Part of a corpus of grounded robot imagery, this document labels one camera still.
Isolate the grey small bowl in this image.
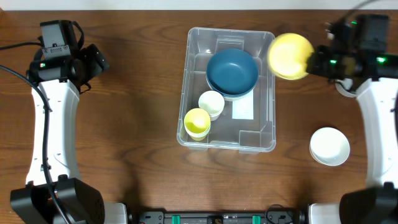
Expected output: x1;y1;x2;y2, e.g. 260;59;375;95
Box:
335;78;356;98

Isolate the yellow small bowl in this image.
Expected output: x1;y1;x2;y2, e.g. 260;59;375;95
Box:
267;33;314;80

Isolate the white small bowl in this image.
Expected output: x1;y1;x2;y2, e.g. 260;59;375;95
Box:
309;127;351;166

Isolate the cream large bowl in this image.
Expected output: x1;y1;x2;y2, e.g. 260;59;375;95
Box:
210;87;254;101

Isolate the blue bowl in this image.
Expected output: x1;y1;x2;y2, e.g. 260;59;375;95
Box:
206;79;257;100
206;49;259;95

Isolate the cream cup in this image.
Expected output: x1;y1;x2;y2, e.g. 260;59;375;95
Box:
198;91;224;115

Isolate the yellow cup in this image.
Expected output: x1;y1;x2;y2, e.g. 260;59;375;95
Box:
188;133;208;141
183;108;211;128

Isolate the pink cup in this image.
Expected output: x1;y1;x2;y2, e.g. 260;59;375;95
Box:
209;111;222;121

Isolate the light blue cup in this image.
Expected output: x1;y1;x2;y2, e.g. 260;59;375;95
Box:
185;126;211;138

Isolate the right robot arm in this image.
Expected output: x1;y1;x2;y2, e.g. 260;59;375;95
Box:
307;14;397;223

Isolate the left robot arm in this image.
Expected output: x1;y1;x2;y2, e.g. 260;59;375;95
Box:
10;20;129;223

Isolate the white label in container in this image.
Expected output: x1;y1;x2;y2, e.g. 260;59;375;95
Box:
232;91;254;120

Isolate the clear plastic storage container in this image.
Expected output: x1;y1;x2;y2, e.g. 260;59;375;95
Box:
177;27;276;153

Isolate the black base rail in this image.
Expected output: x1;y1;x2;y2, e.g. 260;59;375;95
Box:
129;208;309;224

